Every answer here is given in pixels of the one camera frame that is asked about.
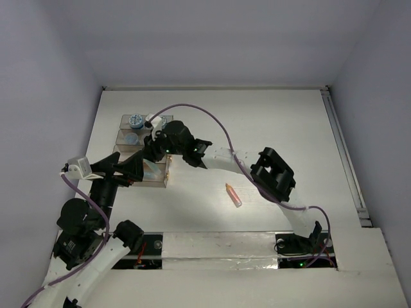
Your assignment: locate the orange highlighter pen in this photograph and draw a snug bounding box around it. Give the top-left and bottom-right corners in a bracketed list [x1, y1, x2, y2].
[225, 184, 242, 208]

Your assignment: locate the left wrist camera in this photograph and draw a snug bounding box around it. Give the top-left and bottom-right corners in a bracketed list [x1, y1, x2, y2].
[60, 156, 103, 180]

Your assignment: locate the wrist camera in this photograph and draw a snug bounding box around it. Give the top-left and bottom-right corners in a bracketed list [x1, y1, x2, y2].
[144, 114, 163, 140]
[60, 156, 103, 180]

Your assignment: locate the blue lid jar in bin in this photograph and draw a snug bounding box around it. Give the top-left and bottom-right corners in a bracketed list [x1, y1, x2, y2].
[128, 114, 144, 130]

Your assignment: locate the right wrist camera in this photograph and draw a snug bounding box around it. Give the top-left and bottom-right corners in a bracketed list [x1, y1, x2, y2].
[144, 114, 163, 140]

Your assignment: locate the clear paperclip jar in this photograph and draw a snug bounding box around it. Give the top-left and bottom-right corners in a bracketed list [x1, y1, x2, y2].
[124, 133, 139, 146]

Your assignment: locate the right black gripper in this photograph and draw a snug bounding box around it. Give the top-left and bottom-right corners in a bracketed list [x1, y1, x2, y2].
[144, 129, 185, 163]

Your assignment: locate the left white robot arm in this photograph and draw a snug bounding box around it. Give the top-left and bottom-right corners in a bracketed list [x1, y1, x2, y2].
[23, 151, 144, 307]

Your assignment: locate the green highlighter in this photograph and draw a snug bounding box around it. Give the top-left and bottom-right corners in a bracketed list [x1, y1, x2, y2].
[143, 159, 161, 180]

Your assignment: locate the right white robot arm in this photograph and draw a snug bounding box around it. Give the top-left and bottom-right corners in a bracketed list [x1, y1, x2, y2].
[144, 114, 322, 252]

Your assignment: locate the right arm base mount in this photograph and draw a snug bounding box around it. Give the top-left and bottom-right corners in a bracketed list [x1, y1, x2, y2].
[274, 232, 337, 269]

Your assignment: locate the aluminium rail right edge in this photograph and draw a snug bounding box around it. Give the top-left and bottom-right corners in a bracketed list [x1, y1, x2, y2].
[320, 87, 374, 228]

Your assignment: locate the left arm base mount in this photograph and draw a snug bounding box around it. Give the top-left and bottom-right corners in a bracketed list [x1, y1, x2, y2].
[112, 233, 163, 270]

